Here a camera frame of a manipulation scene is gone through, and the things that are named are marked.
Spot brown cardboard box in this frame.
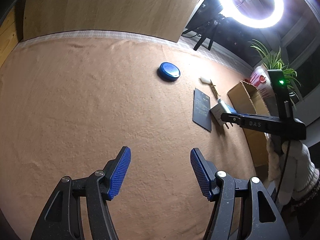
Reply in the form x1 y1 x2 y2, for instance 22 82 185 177
227 80 279 168

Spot black booklet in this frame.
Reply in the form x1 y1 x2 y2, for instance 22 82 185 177
193 88 212 132

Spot wooden cabinet panel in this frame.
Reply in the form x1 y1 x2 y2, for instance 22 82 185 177
23 0 199 42

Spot wooden clothespin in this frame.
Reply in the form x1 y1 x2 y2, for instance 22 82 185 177
209 80 220 101

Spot white power adapter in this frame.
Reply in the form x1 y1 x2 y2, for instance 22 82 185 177
210 99 230 129

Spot red white flower pot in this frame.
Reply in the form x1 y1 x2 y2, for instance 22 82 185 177
249 65 275 99

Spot green spider plant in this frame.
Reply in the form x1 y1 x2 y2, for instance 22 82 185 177
249 39 301 105

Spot round blue tin lid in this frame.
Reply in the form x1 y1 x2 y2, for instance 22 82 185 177
157 62 181 82

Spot white gloved right hand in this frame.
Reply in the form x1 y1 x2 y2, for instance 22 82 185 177
265 134 319 205

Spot white ring light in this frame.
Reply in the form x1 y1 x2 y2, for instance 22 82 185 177
219 0 284 29

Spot small white soft piece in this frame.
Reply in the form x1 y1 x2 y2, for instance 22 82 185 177
200 77 211 84

